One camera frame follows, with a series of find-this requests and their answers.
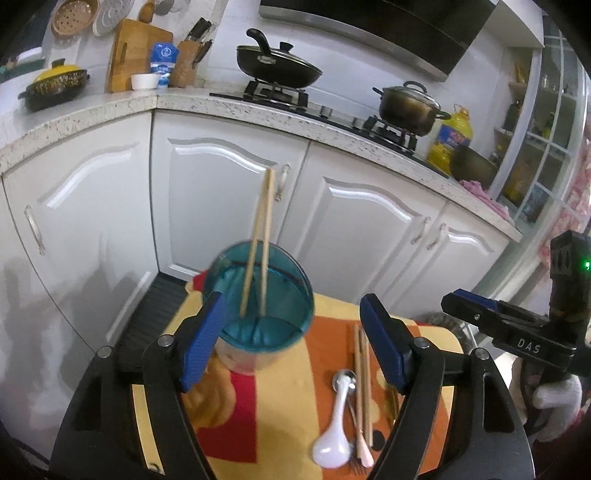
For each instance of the white bowl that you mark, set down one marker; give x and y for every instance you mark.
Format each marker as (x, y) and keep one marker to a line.
(144, 81)

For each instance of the round bamboo steamer tray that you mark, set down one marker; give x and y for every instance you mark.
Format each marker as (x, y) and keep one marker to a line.
(74, 16)

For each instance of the pink patterned cloth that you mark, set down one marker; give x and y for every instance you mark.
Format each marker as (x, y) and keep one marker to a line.
(575, 203)

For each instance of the gold coloured utensil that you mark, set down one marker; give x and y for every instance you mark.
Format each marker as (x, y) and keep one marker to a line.
(392, 406)

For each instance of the black gas stove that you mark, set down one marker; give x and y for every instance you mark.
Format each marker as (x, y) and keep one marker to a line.
(332, 121)

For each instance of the metal stove knob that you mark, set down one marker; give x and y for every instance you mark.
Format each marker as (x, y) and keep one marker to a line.
(358, 122)
(327, 111)

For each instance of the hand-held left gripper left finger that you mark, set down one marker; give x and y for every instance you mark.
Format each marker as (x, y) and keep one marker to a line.
(203, 341)

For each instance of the black range hood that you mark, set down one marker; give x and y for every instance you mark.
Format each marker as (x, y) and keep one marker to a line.
(369, 27)

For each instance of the teal plastic cup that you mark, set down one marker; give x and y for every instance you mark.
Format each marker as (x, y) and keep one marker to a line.
(286, 295)

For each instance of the wooden chopstick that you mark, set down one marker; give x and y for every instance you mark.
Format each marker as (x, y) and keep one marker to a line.
(359, 383)
(367, 397)
(255, 244)
(268, 244)

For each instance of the dark metal bowl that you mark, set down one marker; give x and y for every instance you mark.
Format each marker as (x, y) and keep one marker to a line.
(473, 164)

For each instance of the green dish tray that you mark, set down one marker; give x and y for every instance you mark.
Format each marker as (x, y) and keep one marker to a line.
(23, 64)

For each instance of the wooden knife block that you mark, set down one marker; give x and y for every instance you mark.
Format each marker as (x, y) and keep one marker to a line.
(184, 69)

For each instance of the metal spoon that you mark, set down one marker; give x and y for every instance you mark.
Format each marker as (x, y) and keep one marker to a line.
(340, 377)

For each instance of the round metal steamer plate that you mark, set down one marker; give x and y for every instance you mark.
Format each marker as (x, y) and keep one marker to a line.
(113, 18)

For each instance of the wooden spatula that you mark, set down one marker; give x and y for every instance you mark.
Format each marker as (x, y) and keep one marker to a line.
(147, 11)

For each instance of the white framed glass door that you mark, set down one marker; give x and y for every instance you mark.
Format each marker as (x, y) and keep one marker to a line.
(554, 115)

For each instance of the white cabinet door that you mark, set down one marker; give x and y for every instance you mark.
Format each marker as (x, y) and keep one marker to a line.
(360, 240)
(92, 230)
(207, 207)
(466, 258)

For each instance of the black casserole pot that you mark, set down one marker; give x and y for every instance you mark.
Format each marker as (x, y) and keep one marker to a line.
(53, 92)

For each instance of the black wok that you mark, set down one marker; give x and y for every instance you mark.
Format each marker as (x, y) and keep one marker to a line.
(277, 74)

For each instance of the yellow oil bottle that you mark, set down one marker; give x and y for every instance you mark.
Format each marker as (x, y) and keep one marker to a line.
(450, 134)

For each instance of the blue white bag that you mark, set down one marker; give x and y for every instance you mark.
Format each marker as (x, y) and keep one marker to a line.
(164, 60)

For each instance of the metal fork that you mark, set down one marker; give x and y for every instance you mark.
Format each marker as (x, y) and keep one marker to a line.
(356, 469)

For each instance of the glass wok lid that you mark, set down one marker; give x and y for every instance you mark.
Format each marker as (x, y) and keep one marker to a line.
(277, 55)

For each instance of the speckled white kitchen countertop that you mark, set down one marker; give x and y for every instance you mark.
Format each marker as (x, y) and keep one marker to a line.
(138, 104)

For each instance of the person's right hand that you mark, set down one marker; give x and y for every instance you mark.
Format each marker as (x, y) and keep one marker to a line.
(558, 401)

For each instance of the dark round object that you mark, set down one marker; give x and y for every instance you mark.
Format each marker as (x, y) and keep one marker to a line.
(445, 325)

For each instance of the dark metal pot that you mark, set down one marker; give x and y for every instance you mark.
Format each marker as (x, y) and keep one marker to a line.
(406, 115)

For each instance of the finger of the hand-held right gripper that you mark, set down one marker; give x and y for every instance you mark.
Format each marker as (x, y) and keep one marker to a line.
(466, 311)
(480, 300)

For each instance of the orange yellow printed cloth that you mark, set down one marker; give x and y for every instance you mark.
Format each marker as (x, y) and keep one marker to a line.
(286, 415)

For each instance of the wooden cutting board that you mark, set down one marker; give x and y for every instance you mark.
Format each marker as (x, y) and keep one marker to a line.
(134, 50)

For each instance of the metal pot lid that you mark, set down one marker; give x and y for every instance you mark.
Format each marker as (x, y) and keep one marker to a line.
(408, 92)

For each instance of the yellow casserole lid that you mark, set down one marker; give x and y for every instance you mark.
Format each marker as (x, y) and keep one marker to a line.
(55, 74)

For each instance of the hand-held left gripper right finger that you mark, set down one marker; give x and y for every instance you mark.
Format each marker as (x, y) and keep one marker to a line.
(383, 350)

